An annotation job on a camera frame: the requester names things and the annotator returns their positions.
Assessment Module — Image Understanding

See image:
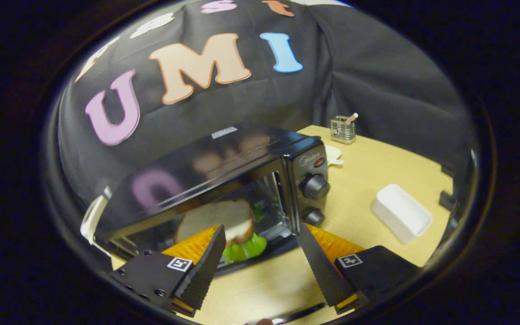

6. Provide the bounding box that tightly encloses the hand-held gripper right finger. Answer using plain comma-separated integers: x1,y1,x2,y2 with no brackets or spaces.
297,221,423,315

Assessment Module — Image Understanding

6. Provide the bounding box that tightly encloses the white rectangular tray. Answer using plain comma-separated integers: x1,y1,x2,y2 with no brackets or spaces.
371,184,433,245

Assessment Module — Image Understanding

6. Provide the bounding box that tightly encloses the white divided spice dish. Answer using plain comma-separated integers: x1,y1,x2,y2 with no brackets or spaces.
325,144,344,167

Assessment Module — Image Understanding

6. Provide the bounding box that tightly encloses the sandwich with green lettuce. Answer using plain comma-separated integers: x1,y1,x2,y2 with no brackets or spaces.
174,200,268,264

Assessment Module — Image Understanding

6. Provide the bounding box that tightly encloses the black toaster oven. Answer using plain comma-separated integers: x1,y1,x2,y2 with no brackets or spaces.
95,125,331,325

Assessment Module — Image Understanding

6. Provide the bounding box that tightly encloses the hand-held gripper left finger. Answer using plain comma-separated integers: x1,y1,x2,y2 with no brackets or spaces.
109,224,227,317

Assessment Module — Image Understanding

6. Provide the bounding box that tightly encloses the white pop-up toaster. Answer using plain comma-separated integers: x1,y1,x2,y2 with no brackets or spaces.
80,187,113,245

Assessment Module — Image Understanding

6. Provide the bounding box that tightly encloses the black backdrop cloth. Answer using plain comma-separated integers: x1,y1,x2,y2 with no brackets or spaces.
57,0,477,206

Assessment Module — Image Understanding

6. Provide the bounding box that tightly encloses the wire mesh utensil holder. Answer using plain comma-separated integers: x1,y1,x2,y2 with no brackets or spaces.
330,116,357,145

